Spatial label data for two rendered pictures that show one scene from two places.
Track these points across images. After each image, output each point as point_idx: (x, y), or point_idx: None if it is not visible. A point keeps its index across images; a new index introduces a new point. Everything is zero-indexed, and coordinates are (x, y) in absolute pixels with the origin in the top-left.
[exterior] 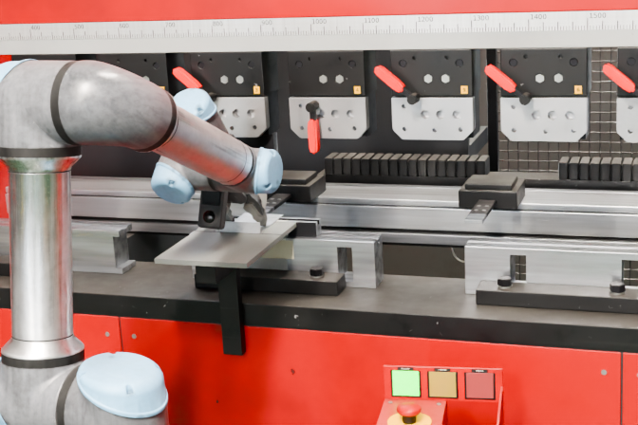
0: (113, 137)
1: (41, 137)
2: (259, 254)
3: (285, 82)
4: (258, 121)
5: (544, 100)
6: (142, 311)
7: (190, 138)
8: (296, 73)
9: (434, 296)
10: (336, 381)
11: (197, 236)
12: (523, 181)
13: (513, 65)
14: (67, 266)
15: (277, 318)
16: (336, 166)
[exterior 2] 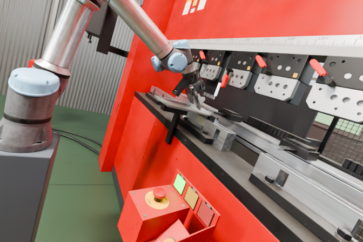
0: None
1: None
2: (179, 108)
3: (253, 93)
4: (214, 74)
5: (344, 89)
6: (160, 118)
7: (125, 6)
8: (232, 59)
9: (236, 166)
10: (183, 172)
11: (178, 101)
12: (318, 153)
13: (331, 66)
14: (65, 38)
15: (181, 138)
16: (250, 119)
